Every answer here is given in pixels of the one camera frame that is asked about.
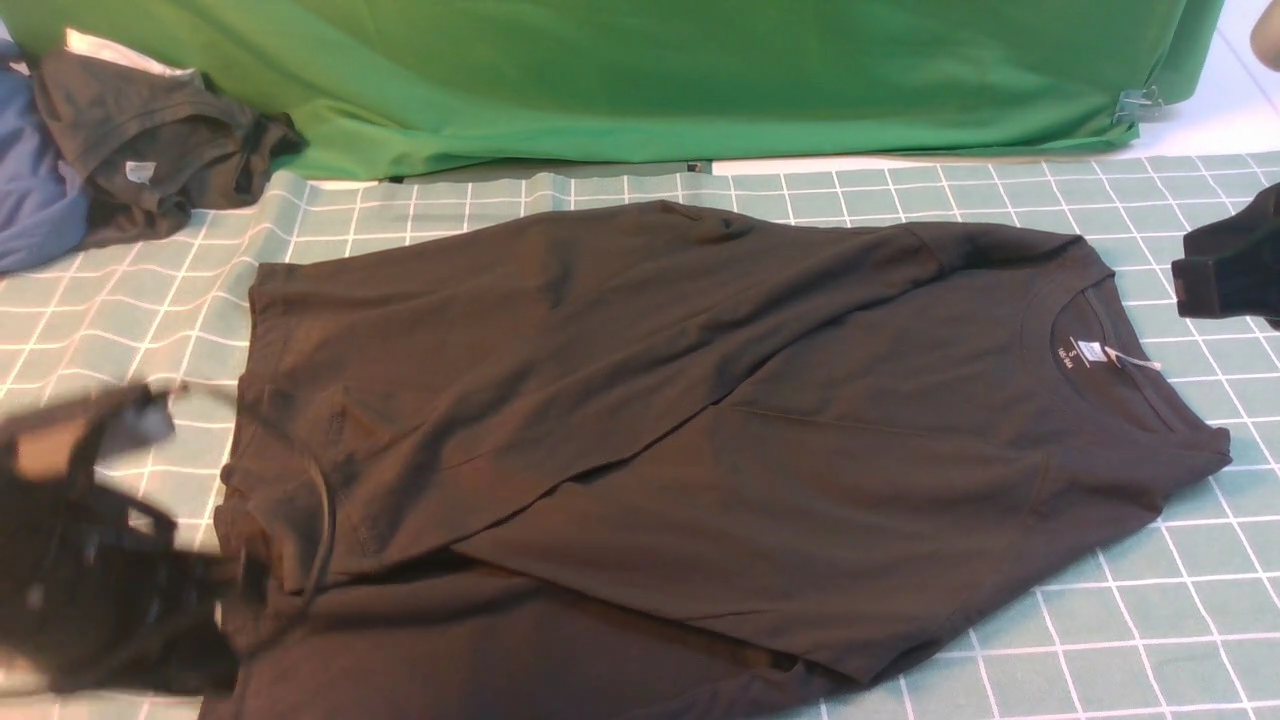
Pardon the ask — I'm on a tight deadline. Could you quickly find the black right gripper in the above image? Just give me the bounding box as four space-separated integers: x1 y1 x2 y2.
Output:
1171 184 1279 331

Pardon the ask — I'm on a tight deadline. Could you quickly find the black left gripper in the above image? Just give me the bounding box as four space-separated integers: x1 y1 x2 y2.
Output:
1 475 266 696

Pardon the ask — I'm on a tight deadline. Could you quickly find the dark gray long-sleeved shirt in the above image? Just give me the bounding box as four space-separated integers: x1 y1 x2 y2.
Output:
200 201 1230 719

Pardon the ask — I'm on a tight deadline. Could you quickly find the green grid table mat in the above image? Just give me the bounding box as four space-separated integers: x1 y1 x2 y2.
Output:
1 152 1279 719

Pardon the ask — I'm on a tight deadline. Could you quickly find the blue garment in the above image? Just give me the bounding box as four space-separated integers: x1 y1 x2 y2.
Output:
1 63 90 275

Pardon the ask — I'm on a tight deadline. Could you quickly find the crumpled dark gray garment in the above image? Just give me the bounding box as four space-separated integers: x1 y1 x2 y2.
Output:
32 49 307 249

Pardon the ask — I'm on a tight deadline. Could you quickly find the green backdrop cloth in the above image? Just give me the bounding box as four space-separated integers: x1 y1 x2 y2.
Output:
3 1 1222 181

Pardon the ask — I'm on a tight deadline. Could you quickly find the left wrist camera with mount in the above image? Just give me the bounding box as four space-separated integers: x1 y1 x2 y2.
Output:
1 383 175 484

